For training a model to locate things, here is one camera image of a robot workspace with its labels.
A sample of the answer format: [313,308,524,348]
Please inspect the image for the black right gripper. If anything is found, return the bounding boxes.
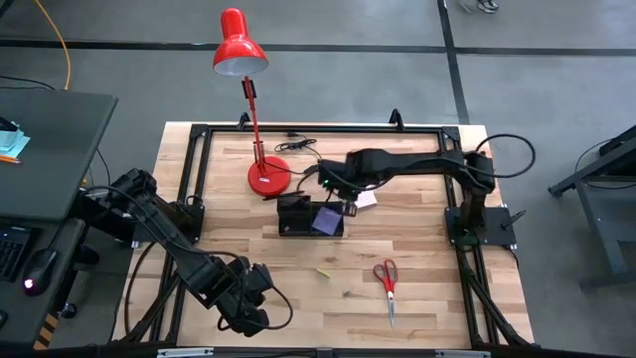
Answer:
[317,159,360,218]

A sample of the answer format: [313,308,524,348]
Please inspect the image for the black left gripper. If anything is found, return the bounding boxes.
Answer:
[226,256,275,337]

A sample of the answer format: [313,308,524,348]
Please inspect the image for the purple sticky note pad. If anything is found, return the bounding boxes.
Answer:
[311,206,343,237]

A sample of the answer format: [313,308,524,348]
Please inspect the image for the white sticky note pad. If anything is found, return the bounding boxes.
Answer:
[353,190,379,210]

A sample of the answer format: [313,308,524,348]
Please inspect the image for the black desk organizer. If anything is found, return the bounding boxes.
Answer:
[276,194,345,238]

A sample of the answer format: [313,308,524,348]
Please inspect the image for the red handled scissors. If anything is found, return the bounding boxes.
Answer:
[372,258,400,329]

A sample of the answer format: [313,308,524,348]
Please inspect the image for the red desk lamp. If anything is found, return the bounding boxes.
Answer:
[212,7,293,198]

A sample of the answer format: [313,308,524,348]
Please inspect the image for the black computer mouse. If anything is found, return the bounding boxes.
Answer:
[22,248,59,297]

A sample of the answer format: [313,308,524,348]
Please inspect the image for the black keyboard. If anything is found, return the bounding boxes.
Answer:
[0,226,34,283]

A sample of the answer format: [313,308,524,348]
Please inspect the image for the dark grey desk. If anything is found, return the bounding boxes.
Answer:
[0,88,119,349]

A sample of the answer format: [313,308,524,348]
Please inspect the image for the dark grey metal stand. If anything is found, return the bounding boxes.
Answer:
[548,123,636,290]

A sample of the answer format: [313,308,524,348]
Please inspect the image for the teal paper stack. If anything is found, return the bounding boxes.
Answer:
[0,121,32,159]

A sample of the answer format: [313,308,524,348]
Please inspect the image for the black lamp power cable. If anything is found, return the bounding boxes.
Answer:
[273,130,322,176]

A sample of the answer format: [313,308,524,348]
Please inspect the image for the silver metal bracket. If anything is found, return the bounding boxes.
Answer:
[435,349,492,358]
[157,347,215,358]

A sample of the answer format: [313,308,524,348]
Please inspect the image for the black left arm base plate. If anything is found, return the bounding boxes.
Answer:
[184,201,206,245]

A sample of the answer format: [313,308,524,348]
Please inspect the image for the black metal table frame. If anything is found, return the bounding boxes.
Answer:
[111,107,536,358]

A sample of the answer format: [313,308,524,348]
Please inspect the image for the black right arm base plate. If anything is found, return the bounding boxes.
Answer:
[445,206,527,249]

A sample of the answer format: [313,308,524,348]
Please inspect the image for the black floor cable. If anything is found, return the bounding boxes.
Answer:
[0,74,57,92]

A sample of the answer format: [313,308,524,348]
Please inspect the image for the yellow floor cable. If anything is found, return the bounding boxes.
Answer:
[33,0,73,91]

